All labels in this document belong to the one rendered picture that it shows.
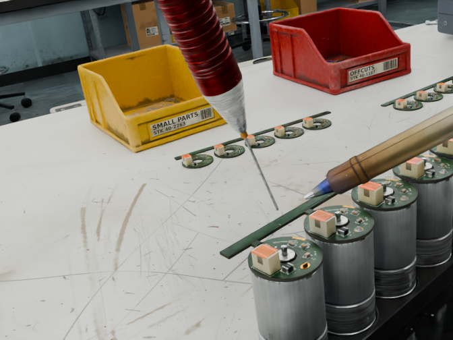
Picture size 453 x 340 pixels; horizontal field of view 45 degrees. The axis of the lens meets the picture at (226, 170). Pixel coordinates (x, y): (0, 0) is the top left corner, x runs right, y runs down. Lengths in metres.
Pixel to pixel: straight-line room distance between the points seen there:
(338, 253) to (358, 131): 0.27
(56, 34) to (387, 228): 4.46
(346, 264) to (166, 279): 0.12
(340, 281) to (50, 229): 0.22
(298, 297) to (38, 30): 4.47
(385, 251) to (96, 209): 0.22
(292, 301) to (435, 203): 0.08
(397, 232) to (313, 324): 0.05
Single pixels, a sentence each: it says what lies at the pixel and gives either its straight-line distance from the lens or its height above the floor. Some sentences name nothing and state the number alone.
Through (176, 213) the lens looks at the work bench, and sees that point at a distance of 0.36.
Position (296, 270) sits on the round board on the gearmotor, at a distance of 0.18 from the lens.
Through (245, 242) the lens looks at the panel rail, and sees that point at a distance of 0.20.
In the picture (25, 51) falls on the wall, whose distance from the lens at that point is 4.62.
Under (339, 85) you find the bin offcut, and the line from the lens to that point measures 0.55.
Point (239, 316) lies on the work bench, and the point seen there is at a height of 0.75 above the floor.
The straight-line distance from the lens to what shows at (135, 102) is 0.59.
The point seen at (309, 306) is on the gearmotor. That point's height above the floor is 0.80.
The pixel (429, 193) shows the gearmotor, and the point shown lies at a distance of 0.24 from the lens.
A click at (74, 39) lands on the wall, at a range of 4.66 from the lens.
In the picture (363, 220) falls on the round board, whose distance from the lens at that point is 0.20.
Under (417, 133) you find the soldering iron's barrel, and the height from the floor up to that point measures 0.86.
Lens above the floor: 0.91
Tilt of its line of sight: 24 degrees down
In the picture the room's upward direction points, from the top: 8 degrees counter-clockwise
